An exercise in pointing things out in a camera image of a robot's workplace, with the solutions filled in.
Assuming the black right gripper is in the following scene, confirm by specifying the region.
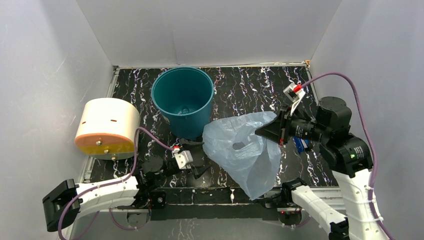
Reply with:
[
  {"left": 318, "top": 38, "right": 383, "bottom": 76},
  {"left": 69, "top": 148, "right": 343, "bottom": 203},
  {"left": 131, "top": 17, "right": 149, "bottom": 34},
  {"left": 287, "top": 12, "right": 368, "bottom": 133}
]
[{"left": 253, "top": 102, "right": 327, "bottom": 145}]

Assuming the blue stapler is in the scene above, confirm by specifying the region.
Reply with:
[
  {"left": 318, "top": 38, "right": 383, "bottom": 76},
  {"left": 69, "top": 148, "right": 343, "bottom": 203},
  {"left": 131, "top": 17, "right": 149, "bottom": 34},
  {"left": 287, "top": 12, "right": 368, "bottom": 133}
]
[{"left": 293, "top": 137, "right": 313, "bottom": 154}]

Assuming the light blue plastic bag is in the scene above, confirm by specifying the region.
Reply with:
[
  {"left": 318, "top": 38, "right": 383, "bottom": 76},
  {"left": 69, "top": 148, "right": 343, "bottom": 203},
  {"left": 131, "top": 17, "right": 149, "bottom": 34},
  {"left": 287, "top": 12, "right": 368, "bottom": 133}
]
[{"left": 202, "top": 111, "right": 281, "bottom": 200}]

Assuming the teal plastic trash bin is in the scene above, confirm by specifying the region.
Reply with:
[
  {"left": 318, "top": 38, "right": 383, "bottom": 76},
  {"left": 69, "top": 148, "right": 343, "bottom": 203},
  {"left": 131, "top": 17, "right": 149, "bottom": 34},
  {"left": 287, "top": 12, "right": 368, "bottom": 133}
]
[{"left": 150, "top": 67, "right": 215, "bottom": 140}]

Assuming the cream orange round container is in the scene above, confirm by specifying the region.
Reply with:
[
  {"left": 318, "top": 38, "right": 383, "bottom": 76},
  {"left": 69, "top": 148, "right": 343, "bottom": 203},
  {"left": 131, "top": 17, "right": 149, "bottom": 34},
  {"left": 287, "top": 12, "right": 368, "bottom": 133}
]
[{"left": 74, "top": 97, "right": 141, "bottom": 161}]

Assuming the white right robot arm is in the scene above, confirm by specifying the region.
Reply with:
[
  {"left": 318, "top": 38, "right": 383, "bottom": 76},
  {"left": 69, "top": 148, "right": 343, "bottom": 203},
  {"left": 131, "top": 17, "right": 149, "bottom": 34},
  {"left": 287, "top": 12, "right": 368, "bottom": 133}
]
[{"left": 255, "top": 96, "right": 389, "bottom": 240}]

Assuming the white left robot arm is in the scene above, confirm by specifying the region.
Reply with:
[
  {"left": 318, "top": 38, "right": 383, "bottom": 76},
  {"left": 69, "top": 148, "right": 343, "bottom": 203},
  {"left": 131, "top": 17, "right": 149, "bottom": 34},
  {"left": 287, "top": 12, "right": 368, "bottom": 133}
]
[{"left": 42, "top": 139, "right": 211, "bottom": 232}]

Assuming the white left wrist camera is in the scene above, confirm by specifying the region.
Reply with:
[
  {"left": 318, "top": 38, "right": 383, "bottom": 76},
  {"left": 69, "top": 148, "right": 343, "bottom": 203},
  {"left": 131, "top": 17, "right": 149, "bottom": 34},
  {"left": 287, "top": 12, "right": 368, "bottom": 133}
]
[{"left": 172, "top": 146, "right": 193, "bottom": 170}]

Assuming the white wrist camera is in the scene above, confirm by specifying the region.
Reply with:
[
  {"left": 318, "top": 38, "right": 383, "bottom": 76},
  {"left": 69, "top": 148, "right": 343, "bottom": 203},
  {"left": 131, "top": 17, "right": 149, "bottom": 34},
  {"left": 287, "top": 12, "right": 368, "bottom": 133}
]
[
  {"left": 172, "top": 146, "right": 193, "bottom": 170},
  {"left": 283, "top": 83, "right": 306, "bottom": 116}
]

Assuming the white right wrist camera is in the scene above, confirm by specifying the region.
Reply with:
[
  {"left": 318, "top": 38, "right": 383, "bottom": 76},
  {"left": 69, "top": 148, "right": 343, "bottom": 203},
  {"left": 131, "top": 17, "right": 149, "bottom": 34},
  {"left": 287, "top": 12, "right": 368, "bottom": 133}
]
[{"left": 283, "top": 83, "right": 306, "bottom": 116}]

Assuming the black front mounting rail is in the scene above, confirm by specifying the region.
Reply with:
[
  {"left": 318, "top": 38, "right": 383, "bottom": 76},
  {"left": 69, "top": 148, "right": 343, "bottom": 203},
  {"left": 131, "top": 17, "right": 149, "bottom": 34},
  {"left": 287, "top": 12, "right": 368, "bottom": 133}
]
[{"left": 117, "top": 186, "right": 314, "bottom": 222}]

